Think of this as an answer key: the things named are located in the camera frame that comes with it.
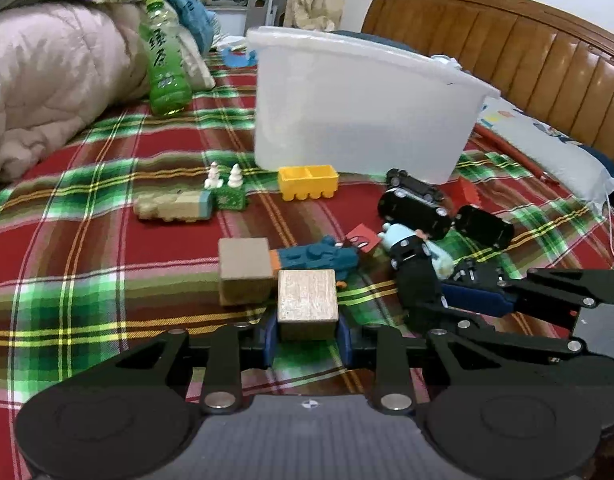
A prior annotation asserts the tan wooden cube block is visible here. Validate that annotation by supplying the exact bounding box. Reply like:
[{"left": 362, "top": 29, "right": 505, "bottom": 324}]
[{"left": 218, "top": 237, "right": 275, "bottom": 307}]

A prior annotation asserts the light wooden cube block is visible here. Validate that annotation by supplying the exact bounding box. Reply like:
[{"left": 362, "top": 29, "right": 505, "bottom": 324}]
[{"left": 278, "top": 269, "right": 339, "bottom": 341}]

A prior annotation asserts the light blue toy figure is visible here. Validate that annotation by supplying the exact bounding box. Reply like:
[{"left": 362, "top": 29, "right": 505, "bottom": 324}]
[{"left": 377, "top": 222, "right": 455, "bottom": 280}]

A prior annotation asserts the teal orange toy figure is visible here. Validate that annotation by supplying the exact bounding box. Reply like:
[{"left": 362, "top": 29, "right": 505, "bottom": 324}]
[{"left": 269, "top": 235, "right": 359, "bottom": 288}]

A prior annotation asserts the red toy brick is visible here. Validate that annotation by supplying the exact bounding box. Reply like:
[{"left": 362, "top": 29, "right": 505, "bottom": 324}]
[{"left": 443, "top": 177, "right": 482, "bottom": 210}]

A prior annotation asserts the white patterned pillow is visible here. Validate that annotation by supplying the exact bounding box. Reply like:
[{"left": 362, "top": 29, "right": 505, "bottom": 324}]
[{"left": 478, "top": 98, "right": 614, "bottom": 212}]

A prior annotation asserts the green block with white trees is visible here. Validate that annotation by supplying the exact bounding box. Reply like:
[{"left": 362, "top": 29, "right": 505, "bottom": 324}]
[{"left": 204, "top": 162, "right": 247, "bottom": 211}]

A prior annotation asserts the plaid bed sheet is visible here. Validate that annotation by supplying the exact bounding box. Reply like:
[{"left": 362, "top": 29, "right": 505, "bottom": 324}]
[{"left": 0, "top": 55, "right": 614, "bottom": 479}]

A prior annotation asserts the yellow toy brick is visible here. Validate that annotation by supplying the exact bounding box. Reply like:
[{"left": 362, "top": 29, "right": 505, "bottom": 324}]
[{"left": 278, "top": 165, "right": 339, "bottom": 202}]

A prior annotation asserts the wooden bed headboard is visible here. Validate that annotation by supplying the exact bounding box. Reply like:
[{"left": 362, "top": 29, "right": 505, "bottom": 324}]
[{"left": 362, "top": 0, "right": 614, "bottom": 161}]

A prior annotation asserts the white translucent plastic bin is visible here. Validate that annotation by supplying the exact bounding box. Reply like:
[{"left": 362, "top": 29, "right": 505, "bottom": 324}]
[{"left": 246, "top": 26, "right": 500, "bottom": 184}]

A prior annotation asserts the green tea bottle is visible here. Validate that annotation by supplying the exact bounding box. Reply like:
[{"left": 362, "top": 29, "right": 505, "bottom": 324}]
[{"left": 139, "top": 0, "right": 192, "bottom": 116}]

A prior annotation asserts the blue pillow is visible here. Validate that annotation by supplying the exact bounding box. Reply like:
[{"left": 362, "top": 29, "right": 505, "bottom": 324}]
[{"left": 331, "top": 30, "right": 420, "bottom": 53}]

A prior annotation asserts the blue plastic toy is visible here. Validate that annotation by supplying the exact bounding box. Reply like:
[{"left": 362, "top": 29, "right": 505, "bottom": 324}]
[{"left": 219, "top": 47, "right": 257, "bottom": 68}]

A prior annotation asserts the pink quilt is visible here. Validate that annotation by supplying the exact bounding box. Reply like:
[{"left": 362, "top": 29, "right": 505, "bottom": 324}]
[{"left": 0, "top": 1, "right": 216, "bottom": 189}]

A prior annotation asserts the grey folding stool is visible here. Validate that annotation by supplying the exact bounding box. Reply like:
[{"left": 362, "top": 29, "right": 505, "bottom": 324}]
[{"left": 245, "top": 0, "right": 287, "bottom": 30}]

